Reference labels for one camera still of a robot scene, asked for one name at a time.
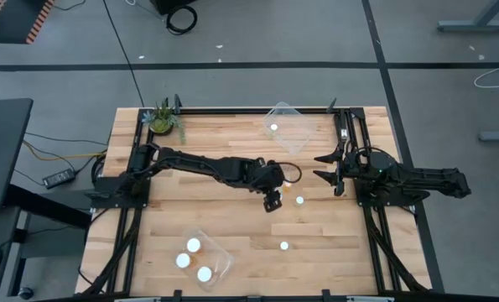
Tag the black power adapter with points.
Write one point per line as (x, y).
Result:
(59, 178)

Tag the small clear pill bottle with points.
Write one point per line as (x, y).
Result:
(284, 246)
(273, 126)
(299, 200)

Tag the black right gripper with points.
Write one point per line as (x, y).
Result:
(351, 173)

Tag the black orange striped mat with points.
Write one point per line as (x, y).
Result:
(10, 21)

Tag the grey desk foot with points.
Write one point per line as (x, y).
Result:
(475, 26)
(498, 136)

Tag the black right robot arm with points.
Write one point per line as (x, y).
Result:
(433, 180)

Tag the black desk base frame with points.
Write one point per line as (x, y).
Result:
(43, 204)

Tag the small orange pill bottle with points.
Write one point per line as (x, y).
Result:
(289, 187)

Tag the large clear plastic bin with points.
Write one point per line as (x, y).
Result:
(215, 260)

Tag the green succulent potted plant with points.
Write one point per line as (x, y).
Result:
(162, 123)

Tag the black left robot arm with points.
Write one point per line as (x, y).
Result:
(207, 165)

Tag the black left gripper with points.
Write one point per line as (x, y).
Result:
(272, 182)

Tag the black caster wheel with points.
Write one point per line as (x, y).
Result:
(26, 293)

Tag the black desk top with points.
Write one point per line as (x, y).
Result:
(3, 155)

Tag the black aluminium table frame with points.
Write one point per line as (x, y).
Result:
(249, 111)

